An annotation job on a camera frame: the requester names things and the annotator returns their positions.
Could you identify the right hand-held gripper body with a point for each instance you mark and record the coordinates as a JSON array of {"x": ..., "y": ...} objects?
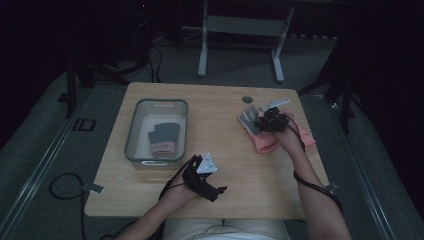
[{"x": 276, "y": 120}]

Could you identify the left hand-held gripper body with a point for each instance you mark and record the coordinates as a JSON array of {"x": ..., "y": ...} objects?
[{"x": 206, "y": 165}]

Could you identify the pink ski glove gray palm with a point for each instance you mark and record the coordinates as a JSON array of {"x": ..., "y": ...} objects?
[{"x": 250, "y": 123}]

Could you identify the gray knit glove pink cuff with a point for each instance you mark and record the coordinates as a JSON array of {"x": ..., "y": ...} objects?
[
  {"x": 166, "y": 133},
  {"x": 151, "y": 137}
]

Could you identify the gray plastic bin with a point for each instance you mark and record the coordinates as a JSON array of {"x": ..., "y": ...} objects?
[{"x": 160, "y": 110}]

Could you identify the person's right hand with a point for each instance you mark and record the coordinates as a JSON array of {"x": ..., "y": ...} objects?
[{"x": 291, "y": 140}]

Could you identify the person's left hand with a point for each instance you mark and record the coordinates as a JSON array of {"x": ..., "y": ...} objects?
[{"x": 178, "y": 196}]

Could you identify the pink ski glove printed back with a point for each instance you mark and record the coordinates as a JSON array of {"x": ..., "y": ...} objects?
[{"x": 307, "y": 136}]

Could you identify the person's light trousers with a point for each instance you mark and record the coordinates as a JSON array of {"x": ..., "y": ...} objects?
[{"x": 230, "y": 230}]

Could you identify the black tripod stand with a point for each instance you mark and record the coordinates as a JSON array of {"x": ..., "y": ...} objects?
[
  {"x": 345, "y": 100},
  {"x": 70, "y": 90}
]

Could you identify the white metal desk frame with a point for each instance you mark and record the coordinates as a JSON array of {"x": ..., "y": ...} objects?
[{"x": 245, "y": 26}]

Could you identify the metal floor rail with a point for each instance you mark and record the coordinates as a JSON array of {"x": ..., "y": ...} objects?
[
  {"x": 370, "y": 200},
  {"x": 36, "y": 173}
]

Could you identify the black rectangular floor bracket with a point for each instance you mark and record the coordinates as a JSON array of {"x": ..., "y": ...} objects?
[{"x": 84, "y": 124}]

